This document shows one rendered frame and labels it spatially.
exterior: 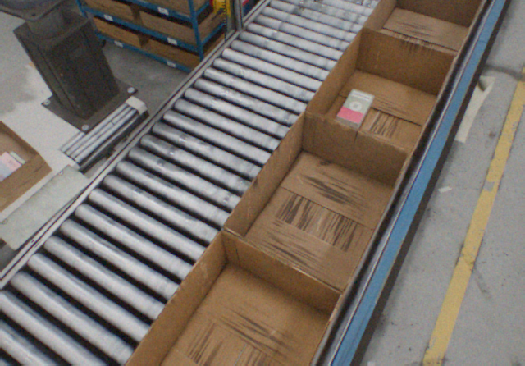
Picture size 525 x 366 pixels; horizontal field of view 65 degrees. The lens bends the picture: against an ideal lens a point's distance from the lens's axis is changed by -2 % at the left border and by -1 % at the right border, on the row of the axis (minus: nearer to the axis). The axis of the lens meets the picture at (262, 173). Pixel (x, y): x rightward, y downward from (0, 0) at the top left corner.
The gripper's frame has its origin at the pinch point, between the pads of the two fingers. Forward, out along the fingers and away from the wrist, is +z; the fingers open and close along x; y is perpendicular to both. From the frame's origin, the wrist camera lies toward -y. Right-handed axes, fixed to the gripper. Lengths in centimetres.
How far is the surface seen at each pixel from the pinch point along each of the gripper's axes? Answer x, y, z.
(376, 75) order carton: 2.3, -7.3, 32.7
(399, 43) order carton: 8.1, -7.5, 19.0
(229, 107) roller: -44, 17, 41
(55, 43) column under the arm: -82, 43, 4
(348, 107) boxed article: 0.6, 13.5, 29.4
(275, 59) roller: -42, -14, 42
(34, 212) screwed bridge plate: -75, 83, 38
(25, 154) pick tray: -94, 68, 34
